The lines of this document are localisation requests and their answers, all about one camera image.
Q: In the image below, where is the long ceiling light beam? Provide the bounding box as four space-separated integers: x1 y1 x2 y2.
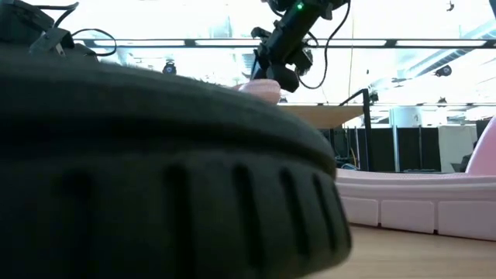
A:
73 37 496 50

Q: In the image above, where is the white partition panel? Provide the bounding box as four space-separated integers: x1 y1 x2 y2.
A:
437 124 478 174

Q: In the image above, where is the black metal frame post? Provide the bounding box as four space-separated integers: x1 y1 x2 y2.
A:
339 88 376 172

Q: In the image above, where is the black partition panel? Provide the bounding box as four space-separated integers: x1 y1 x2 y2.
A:
320 126 443 174

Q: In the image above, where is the white round column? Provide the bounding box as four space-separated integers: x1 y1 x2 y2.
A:
389 106 423 129

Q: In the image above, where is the wooden background table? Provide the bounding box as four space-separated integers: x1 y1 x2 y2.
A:
277 104 365 130

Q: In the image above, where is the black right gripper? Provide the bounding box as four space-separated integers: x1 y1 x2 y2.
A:
250 17 315 94

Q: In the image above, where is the black rubber slide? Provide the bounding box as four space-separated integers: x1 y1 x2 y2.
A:
0 48 353 279

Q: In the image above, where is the pink rubber slide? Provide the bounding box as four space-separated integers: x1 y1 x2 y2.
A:
335 115 496 242
232 78 282 105

